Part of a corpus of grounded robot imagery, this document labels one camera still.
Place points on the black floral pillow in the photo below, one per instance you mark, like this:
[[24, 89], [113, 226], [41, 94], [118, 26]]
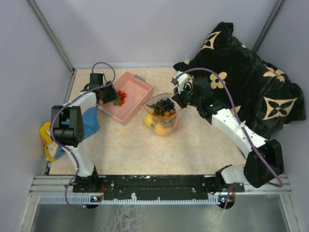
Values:
[[260, 93]]

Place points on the orange peach fruit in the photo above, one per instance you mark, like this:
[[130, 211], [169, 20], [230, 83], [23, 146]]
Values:
[[160, 130]]

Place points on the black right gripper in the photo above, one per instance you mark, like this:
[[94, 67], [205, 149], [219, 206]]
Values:
[[177, 97]]

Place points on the white slotted cable duct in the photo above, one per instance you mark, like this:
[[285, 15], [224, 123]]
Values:
[[133, 200]]

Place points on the clear zip top bag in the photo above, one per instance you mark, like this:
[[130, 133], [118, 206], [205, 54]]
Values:
[[167, 122]]

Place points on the dark grape bunch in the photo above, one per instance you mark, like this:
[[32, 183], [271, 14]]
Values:
[[165, 105]]

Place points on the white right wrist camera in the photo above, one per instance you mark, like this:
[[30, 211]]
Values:
[[180, 79]]

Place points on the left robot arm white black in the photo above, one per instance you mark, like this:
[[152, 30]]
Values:
[[67, 129]]

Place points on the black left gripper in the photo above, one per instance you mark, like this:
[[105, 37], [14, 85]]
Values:
[[112, 94]]

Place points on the yellow lemon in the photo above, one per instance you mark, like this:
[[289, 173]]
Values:
[[148, 121]]

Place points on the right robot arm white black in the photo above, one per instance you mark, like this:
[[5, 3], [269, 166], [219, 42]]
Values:
[[264, 160]]

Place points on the aluminium frame rail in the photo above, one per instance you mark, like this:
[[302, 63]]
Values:
[[58, 183]]

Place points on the pink plastic basket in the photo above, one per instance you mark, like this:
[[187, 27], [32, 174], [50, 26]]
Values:
[[138, 91]]

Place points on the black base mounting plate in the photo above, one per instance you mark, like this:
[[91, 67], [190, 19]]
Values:
[[165, 187]]

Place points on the blue cloth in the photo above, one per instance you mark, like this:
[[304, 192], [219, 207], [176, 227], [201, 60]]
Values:
[[90, 122]]

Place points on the brown longan bunch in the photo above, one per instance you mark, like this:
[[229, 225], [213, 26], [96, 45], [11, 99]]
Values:
[[162, 113]]

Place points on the red cherry tomato sprig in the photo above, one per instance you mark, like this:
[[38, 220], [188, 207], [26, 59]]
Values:
[[120, 100]]

